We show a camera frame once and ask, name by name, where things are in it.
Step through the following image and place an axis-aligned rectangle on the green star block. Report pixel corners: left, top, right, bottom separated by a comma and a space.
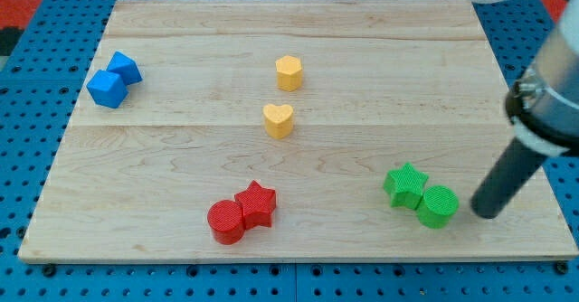
383, 163, 429, 210

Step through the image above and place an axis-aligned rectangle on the wooden board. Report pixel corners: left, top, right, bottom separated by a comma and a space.
19, 0, 578, 264

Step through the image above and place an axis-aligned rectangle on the blue cube block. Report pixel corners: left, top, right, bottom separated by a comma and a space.
106, 52, 142, 85
87, 70, 128, 109

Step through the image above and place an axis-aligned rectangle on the yellow heart block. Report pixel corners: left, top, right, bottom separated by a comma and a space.
262, 104, 294, 139

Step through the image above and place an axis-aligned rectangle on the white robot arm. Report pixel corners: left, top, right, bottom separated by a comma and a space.
470, 0, 578, 219

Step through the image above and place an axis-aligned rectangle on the blue cube block rear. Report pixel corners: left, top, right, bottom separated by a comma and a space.
106, 52, 142, 85

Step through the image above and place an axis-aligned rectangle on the red cylinder block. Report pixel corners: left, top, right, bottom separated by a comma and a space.
207, 200, 245, 245

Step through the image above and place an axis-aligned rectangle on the blue cube block front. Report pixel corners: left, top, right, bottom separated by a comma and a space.
87, 70, 128, 109

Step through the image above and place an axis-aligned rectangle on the yellow hexagon block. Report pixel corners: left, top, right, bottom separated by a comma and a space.
275, 55, 303, 91

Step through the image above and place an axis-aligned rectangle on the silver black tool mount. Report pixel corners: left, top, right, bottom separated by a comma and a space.
505, 30, 578, 157

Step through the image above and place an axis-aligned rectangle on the red star block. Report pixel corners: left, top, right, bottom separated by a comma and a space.
234, 180, 277, 230

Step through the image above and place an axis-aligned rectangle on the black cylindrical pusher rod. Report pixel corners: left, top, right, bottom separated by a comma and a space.
470, 138, 546, 219

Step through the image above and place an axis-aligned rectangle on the green cylinder block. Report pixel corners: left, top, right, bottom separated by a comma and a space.
416, 185, 460, 229

